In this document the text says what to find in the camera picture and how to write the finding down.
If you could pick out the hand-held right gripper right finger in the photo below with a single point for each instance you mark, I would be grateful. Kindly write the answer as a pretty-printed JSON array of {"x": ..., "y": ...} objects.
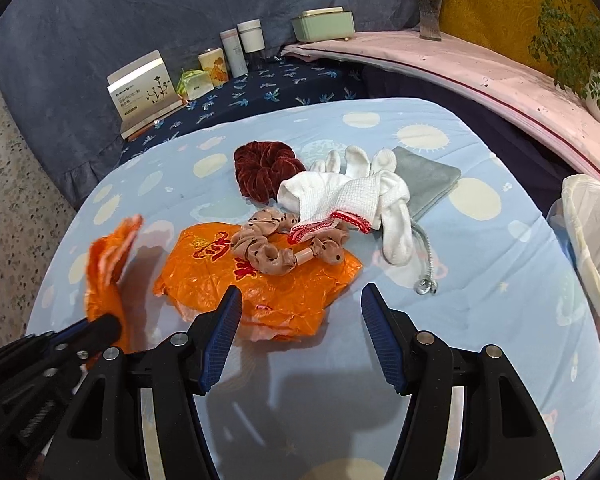
[{"x": 382, "y": 345}]

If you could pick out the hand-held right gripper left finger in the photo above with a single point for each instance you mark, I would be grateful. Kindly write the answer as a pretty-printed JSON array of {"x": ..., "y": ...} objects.
[{"x": 220, "y": 345}]

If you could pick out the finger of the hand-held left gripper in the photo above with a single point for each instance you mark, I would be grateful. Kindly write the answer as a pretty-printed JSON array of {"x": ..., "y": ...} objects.
[{"x": 102, "y": 330}]

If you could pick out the plain orange plastic bag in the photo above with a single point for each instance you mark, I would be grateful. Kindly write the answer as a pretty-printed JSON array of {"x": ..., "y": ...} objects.
[{"x": 105, "y": 270}]

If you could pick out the printed orange plastic bag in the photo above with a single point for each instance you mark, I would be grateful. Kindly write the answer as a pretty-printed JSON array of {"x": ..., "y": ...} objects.
[{"x": 205, "y": 275}]

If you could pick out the white lined trash bin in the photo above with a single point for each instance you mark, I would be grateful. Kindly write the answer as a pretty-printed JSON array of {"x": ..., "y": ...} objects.
[{"x": 595, "y": 230}]

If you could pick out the beige dotted scrunchie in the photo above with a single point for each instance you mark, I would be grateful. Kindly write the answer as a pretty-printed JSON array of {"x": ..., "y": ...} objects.
[{"x": 260, "y": 255}]

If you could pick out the blue planet print tablecloth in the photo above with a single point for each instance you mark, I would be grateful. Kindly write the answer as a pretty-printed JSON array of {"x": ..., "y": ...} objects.
[{"x": 480, "y": 270}]

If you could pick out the white knit glove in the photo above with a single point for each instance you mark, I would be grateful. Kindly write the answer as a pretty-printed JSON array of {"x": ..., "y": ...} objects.
[{"x": 340, "y": 195}]

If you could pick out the dark red velvet scrunchie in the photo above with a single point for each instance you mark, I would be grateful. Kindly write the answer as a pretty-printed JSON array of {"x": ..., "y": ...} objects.
[{"x": 260, "y": 165}]

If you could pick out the white card box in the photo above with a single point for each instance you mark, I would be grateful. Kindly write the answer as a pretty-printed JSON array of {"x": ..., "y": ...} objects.
[{"x": 140, "y": 95}]

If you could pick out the green packet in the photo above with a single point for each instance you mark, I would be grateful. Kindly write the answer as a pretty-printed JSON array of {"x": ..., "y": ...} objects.
[{"x": 195, "y": 85}]

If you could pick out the dark blue floral cloth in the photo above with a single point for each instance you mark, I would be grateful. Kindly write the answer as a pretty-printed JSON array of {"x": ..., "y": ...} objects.
[{"x": 280, "y": 90}]

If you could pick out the small orange-print box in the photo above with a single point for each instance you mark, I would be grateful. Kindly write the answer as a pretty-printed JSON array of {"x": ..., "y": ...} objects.
[{"x": 214, "y": 67}]

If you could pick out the white tube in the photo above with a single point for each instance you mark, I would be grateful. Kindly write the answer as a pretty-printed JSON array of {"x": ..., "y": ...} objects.
[{"x": 233, "y": 55}]

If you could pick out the pink cloth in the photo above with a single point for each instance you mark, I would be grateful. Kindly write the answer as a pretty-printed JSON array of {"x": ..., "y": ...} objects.
[{"x": 480, "y": 70}]

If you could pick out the white jar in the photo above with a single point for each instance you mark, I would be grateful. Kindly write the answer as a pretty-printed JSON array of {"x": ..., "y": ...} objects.
[{"x": 250, "y": 37}]

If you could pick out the blue-grey cloth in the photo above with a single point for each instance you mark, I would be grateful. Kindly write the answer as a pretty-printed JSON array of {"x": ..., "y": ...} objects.
[{"x": 105, "y": 20}]

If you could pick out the green tissue box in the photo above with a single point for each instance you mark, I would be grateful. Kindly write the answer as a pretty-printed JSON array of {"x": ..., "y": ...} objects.
[{"x": 322, "y": 25}]

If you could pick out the glass vase with pink flowers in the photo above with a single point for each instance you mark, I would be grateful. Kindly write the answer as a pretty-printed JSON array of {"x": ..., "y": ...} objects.
[{"x": 430, "y": 15}]

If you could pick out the yellow cloth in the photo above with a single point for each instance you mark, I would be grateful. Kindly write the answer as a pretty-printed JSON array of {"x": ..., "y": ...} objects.
[{"x": 480, "y": 10}]

